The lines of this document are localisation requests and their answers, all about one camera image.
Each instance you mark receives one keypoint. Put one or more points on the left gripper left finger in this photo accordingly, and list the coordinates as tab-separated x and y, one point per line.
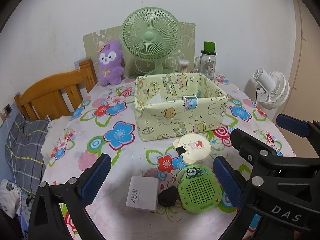
46	219

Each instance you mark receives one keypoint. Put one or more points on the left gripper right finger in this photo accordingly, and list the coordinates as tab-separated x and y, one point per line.
234	184

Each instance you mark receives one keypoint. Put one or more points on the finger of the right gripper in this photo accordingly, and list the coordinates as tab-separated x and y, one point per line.
252	150
302	128

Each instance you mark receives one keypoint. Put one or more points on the green panda perforated case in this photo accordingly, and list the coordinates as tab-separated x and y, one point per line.
198	188

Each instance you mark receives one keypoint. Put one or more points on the cream round bear mirror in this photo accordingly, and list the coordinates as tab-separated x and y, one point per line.
192	148

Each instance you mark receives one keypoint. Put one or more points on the black car key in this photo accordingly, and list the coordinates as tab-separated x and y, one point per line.
168	197

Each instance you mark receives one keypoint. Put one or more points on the white 45W charger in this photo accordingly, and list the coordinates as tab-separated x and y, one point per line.
143	193

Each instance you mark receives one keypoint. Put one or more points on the white clip fan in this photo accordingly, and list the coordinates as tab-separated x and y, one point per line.
274	88

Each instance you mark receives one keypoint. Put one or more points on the floral tablecloth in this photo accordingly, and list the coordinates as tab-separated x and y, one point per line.
105	123

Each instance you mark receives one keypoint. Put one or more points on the grey plaid pillow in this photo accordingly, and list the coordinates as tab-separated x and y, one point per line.
23	152

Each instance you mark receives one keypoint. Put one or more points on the yellow cartoon storage box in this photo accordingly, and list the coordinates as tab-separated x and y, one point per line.
173	105

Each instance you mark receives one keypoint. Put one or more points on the glass mug jar green lid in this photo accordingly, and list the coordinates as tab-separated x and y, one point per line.
206	63

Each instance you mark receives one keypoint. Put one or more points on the cotton swab container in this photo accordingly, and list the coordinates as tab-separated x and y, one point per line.
183	66

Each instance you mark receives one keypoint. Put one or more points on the beige cartoon backboard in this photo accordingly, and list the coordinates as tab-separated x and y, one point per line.
133	66

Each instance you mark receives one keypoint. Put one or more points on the green desk fan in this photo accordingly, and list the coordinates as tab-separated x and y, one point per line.
151	34

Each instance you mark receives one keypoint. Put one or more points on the purple plush bunny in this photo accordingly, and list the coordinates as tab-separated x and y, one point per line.
110	57

